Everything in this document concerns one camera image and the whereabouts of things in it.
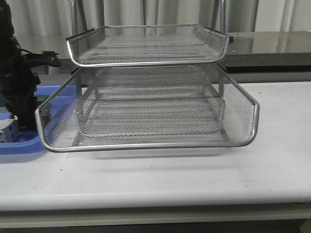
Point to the blue plastic tray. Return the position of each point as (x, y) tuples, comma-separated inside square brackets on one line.
[(28, 141)]

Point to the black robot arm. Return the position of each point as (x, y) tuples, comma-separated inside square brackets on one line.
[(17, 81)]

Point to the green terminal block component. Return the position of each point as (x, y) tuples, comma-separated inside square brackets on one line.
[(40, 99)]

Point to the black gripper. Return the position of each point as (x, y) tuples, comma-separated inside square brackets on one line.
[(25, 111)]

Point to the grey stone counter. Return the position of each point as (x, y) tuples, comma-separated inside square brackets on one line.
[(248, 49)]

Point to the white pleated curtain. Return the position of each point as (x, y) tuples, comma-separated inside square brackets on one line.
[(53, 17)]

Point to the grey rack frame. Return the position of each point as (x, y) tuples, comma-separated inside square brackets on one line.
[(140, 60)]

